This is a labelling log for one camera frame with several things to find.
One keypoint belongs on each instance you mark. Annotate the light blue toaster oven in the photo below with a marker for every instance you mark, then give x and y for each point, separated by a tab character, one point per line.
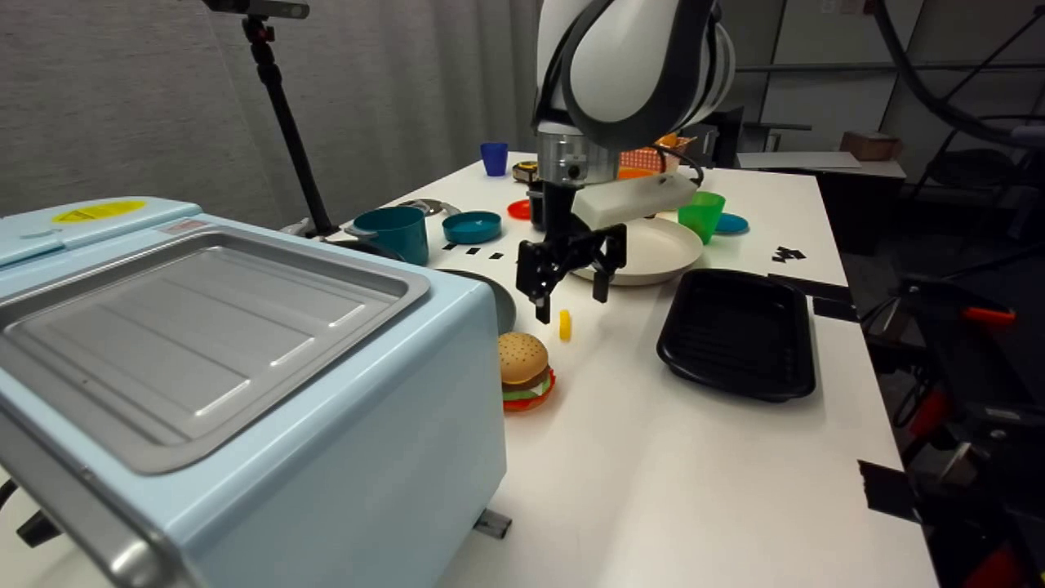
328	458

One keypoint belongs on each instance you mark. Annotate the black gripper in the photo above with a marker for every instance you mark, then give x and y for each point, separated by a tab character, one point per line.
559	232

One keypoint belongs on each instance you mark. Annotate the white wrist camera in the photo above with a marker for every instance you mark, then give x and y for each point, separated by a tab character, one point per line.
639	196

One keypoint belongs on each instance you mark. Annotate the brown cardboard box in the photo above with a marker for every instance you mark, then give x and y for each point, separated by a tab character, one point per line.
869	146

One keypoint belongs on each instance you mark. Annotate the grey background table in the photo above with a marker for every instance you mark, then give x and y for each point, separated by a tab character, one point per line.
818	166

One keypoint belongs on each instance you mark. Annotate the orange plastic cup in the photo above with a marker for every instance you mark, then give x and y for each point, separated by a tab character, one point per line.
639	170

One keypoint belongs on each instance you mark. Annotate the grey curtain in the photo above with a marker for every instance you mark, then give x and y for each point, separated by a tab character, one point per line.
107	109

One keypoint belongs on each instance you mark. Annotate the black tape patch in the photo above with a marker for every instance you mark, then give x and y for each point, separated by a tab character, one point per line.
818	298
888	490

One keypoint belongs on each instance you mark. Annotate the toy burger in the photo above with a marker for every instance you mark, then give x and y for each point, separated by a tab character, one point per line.
524	364

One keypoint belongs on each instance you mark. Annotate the green plastic cup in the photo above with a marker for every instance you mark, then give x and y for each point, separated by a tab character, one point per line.
705	220

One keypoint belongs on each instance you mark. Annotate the black rectangular tray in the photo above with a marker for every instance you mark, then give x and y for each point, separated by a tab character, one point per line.
739	332

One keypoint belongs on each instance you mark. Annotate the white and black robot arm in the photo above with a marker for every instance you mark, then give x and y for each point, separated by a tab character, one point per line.
640	66

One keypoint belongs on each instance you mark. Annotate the teal plastic mug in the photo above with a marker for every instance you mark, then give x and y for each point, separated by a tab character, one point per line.
397	236

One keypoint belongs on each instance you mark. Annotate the black and yellow tape roll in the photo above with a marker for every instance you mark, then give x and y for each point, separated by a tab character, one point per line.
524	170

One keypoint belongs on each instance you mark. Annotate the beige round plate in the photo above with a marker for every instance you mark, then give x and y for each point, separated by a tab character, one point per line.
662	258

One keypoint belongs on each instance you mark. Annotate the yellow toy fry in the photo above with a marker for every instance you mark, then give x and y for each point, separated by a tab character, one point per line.
561	324

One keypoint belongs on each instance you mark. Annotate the teal plastic bowl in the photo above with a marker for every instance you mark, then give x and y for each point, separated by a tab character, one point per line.
470	231

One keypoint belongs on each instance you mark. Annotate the red plastic saucer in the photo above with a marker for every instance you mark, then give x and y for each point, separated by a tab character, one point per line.
518	209

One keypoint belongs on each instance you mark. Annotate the black chair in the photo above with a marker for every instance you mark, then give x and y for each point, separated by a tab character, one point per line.
967	188

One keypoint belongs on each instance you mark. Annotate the dark blue plastic cup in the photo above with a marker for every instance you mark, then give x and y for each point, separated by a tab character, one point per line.
493	163

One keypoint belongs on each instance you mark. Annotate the teal plastic saucer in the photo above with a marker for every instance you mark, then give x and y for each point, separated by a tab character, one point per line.
735	228

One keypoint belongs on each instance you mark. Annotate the black tripod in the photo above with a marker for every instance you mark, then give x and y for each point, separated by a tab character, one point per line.
286	118

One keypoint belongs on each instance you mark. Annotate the silver metal dish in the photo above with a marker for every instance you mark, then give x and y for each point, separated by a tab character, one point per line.
427	206

